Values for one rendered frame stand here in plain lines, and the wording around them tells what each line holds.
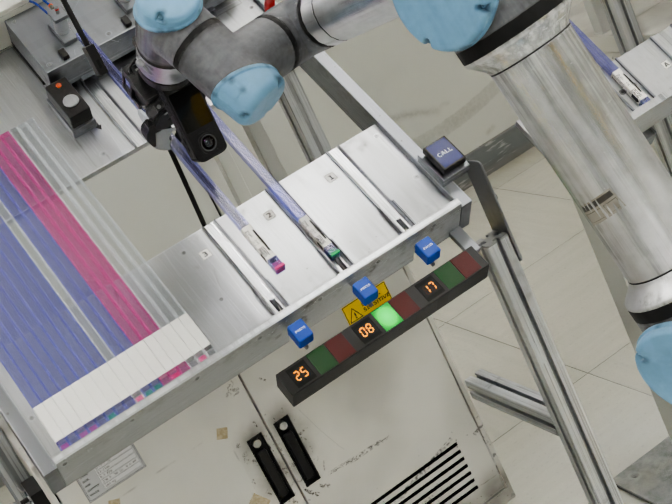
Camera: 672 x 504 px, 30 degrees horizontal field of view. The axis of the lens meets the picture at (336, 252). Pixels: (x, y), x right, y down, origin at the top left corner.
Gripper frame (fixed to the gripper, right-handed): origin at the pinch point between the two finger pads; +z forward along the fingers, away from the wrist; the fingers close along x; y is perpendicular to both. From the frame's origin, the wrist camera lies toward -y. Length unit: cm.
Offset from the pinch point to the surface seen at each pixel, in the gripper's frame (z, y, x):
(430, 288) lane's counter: 4.2, -35.6, -18.8
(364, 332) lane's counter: 4.2, -35.6, -7.3
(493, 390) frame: 45, -49, -32
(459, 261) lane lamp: 4.5, -34.6, -24.9
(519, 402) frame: 38, -54, -32
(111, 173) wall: 174, 71, -28
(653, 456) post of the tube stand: 63, -75, -56
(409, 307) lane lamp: 4.1, -36.2, -14.6
